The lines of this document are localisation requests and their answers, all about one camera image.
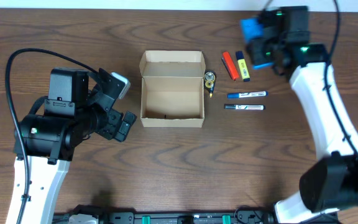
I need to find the blue plastic stapler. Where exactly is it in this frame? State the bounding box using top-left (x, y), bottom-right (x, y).
top-left (240, 17), bottom-right (277, 70)

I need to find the yellow highlighter pen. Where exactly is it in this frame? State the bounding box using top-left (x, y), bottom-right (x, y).
top-left (236, 51), bottom-right (250, 82)

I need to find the blue whiteboard marker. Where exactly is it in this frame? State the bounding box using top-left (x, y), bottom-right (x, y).
top-left (227, 91), bottom-right (268, 99)

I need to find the orange highlighter pen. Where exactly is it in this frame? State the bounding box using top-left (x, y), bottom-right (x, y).
top-left (223, 52), bottom-right (239, 81)

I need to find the correction tape dispenser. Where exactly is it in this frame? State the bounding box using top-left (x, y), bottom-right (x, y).
top-left (204, 70), bottom-right (216, 98)

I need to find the brown cardboard box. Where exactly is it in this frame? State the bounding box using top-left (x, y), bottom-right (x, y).
top-left (139, 50), bottom-right (206, 128)

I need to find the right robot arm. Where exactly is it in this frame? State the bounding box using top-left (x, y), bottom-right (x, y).
top-left (240, 6), bottom-right (358, 223)

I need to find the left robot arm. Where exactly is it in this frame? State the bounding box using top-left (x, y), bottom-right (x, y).
top-left (6, 67), bottom-right (137, 223)

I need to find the black whiteboard marker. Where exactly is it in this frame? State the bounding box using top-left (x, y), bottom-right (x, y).
top-left (224, 104), bottom-right (265, 111)

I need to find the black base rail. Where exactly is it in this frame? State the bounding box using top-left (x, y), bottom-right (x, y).
top-left (52, 205), bottom-right (277, 224)

